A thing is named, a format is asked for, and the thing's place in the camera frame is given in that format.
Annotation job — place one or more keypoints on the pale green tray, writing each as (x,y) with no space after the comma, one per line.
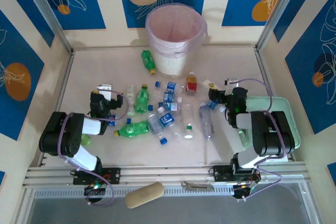
(291,119)

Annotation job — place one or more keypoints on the beige foam roll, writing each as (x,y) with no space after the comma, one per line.
(144,195)

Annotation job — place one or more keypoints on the metal bracket tool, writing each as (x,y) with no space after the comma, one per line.
(197,186)

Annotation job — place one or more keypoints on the white matcha label bottle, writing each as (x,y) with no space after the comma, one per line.
(210,83)

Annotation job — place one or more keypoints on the green bottle yellow cap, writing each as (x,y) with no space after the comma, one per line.
(132,129)
(147,60)
(141,100)

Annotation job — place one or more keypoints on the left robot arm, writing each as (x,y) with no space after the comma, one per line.
(65,140)

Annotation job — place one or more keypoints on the large clear bottle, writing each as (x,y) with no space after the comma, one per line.
(206,121)

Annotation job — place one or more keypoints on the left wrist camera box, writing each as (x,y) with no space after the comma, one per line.
(105,90)

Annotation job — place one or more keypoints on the aluminium front rail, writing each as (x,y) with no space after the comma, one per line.
(168,172)

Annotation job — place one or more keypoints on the white plastic waste bin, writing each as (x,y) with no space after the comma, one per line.
(170,64)

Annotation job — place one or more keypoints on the aluminium side rail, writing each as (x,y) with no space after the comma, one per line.
(65,77)
(262,69)

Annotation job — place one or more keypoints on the clear bottle blue cap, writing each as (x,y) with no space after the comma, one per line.
(172,86)
(170,106)
(165,120)
(113,122)

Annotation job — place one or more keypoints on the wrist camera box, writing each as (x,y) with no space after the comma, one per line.
(232,81)
(105,90)

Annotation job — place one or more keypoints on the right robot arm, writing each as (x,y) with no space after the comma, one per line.
(267,134)

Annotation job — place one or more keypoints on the red gold label bottle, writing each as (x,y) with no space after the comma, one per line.
(191,85)

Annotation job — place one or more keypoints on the clear bottle green white cap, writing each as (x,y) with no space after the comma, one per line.
(187,119)

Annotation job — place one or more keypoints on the crumpled clear green bottle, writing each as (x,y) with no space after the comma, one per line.
(85,140)

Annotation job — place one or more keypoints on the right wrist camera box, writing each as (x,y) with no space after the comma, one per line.
(232,81)

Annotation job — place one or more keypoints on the aluminium frame post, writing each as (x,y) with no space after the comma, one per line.
(44,6)
(278,9)

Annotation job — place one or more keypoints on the small clear bottle white cap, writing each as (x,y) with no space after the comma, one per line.
(130,95)

